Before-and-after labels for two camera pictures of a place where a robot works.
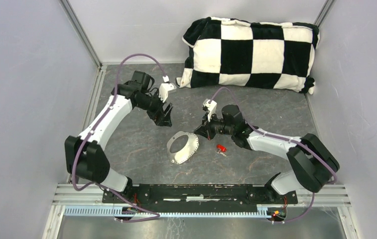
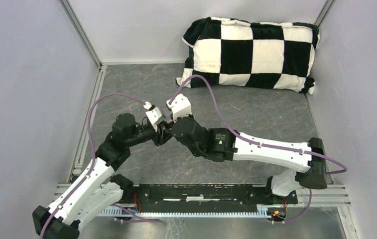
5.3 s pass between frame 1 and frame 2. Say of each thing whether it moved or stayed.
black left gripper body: moved
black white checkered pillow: stayed
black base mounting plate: stayed
